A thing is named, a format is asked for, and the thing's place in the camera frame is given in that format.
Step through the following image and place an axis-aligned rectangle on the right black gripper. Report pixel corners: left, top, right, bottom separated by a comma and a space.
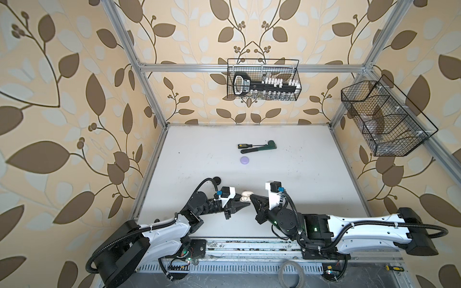
250, 194, 297, 242

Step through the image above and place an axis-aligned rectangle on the white earbud charging case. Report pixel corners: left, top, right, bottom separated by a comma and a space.
240, 191, 253, 203

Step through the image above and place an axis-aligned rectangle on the purple round earbud case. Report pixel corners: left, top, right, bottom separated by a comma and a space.
240, 156, 249, 165

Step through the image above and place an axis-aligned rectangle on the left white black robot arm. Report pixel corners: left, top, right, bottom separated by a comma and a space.
85, 177, 251, 288

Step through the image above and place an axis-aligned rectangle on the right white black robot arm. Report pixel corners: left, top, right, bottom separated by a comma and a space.
248, 192, 449, 259

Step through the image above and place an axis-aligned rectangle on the black round earbud case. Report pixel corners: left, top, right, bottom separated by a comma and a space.
213, 176, 222, 185

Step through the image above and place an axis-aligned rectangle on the black tool set in basket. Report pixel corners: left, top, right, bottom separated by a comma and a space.
230, 72, 302, 100

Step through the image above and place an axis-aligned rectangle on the small yellow black screwdriver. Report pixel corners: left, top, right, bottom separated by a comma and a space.
385, 265, 405, 272

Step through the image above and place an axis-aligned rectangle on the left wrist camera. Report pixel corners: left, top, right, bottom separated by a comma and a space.
214, 187, 236, 208

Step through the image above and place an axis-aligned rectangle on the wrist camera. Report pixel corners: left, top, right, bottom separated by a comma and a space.
214, 187, 236, 208
265, 181, 285, 210

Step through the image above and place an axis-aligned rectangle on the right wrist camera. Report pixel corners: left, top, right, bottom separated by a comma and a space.
265, 181, 285, 210

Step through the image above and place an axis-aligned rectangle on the green handled tool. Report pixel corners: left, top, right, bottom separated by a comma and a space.
239, 140, 277, 154

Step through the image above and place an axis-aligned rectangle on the back wire basket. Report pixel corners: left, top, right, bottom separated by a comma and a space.
226, 58, 302, 102

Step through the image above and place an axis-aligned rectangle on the side wire basket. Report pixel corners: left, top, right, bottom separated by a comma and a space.
341, 74, 439, 157

